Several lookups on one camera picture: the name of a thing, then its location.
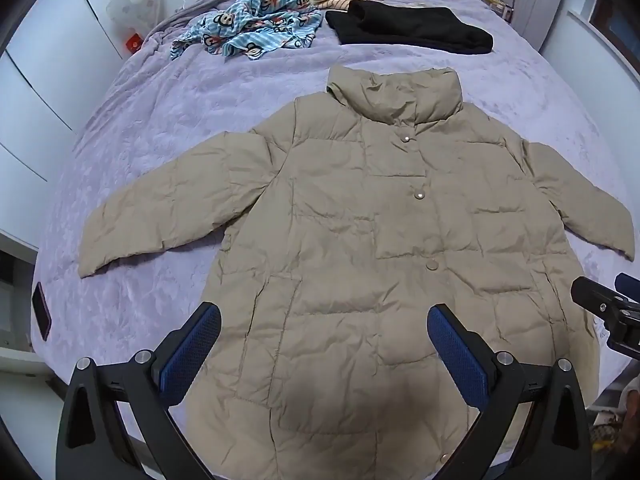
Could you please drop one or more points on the items on nightstand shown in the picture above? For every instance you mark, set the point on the items on nightstand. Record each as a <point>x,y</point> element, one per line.
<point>500,8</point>

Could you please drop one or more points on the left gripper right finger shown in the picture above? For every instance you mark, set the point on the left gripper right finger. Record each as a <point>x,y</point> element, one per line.
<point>554,442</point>

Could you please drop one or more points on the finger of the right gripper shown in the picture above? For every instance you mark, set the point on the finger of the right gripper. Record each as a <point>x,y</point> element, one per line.
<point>626,283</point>
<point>595,298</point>

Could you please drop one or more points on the white wardrobe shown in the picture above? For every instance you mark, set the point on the white wardrobe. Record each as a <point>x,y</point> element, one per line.
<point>63,52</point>

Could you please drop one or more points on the blue monkey print pajamas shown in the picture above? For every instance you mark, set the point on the blue monkey print pajamas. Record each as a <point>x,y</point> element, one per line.
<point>252,28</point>

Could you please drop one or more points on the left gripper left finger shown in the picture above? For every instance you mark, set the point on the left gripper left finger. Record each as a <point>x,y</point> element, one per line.
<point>93,442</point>

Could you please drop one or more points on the black folded garment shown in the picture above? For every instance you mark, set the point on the black folded garment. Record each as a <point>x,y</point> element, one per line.
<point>371,22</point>

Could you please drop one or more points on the dark framed window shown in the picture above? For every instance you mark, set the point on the dark framed window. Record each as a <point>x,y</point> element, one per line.
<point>610,21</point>

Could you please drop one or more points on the beige puffer coat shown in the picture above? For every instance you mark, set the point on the beige puffer coat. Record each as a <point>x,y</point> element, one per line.
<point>348,214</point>

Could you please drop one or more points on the dark smartphone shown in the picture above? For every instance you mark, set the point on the dark smartphone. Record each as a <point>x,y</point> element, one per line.
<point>41,310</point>

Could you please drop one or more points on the red box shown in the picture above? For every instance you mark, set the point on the red box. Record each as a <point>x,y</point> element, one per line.
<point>134,43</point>

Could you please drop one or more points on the white electric fan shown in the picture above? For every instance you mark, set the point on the white electric fan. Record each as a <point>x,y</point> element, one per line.
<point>139,16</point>

